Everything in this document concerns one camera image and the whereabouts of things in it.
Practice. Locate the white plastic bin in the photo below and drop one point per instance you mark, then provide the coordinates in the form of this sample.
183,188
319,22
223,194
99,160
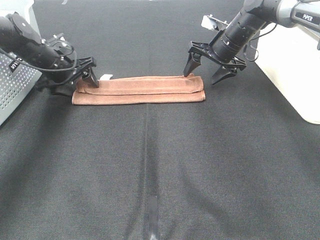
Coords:
290,58

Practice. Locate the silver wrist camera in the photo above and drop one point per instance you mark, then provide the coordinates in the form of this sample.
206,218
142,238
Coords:
211,23
59,44

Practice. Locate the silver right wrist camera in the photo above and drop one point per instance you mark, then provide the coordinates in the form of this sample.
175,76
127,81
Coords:
211,23

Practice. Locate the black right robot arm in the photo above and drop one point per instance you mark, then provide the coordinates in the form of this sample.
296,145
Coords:
231,38

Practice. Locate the grey perforated basket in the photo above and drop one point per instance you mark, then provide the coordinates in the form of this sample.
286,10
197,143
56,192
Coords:
16,80

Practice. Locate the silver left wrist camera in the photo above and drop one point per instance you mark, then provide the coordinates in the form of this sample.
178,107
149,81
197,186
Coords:
59,44

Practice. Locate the brown towel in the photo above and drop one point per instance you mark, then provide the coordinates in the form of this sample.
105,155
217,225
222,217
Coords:
140,90

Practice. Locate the black table cloth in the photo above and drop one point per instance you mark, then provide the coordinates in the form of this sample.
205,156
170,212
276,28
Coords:
241,165

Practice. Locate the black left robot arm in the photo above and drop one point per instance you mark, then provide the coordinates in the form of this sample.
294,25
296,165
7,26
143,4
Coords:
55,58

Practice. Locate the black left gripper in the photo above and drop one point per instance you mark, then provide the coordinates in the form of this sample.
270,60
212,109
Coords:
63,83

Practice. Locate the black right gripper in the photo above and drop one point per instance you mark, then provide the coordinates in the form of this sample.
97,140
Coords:
228,69

